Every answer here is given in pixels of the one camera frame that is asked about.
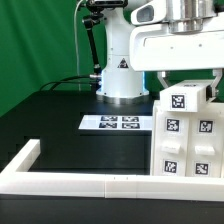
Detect white fiducial marker base plate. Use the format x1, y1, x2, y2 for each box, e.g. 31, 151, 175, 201
79, 115, 152, 131

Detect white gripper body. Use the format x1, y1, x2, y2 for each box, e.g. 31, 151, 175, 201
130, 14, 224, 71

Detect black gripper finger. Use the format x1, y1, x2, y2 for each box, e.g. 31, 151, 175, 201
206, 68, 223, 100
157, 71, 171, 89

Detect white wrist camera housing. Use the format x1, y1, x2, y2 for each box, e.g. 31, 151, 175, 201
131, 0, 170, 26

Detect white U-shaped border frame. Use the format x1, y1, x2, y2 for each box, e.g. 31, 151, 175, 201
0, 139, 224, 202

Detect black articulated camera mount arm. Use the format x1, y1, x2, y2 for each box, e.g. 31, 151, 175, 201
82, 16, 101, 75

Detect white cabinet body box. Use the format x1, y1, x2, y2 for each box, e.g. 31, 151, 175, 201
150, 101, 224, 178

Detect black cable bundle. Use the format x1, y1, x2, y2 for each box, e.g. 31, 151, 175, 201
39, 75, 103, 92

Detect white hanging cable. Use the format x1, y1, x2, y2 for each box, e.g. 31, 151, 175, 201
73, 0, 84, 92

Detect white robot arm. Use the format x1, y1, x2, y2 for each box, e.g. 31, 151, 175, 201
83, 0, 224, 103

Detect white cabinet top block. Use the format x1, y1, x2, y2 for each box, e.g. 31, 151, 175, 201
160, 80, 212, 112

